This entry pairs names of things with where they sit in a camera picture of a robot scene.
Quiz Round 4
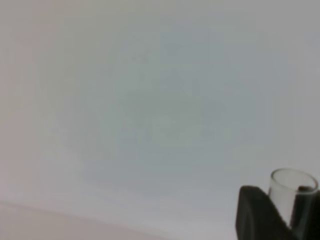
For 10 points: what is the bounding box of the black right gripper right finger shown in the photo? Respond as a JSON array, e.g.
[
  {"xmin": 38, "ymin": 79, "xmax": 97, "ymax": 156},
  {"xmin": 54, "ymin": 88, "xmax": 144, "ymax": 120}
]
[{"xmin": 290, "ymin": 186, "xmax": 320, "ymax": 240}]

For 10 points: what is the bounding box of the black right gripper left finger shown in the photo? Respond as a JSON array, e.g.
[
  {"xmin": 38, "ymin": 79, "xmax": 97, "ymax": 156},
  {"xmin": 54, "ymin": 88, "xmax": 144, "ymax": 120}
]
[{"xmin": 235, "ymin": 185, "xmax": 299, "ymax": 240}]

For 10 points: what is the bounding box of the clear glass test tube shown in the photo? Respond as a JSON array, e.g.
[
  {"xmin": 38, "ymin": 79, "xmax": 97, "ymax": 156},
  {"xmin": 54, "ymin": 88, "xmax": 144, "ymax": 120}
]
[{"xmin": 268, "ymin": 168, "xmax": 319, "ymax": 228}]

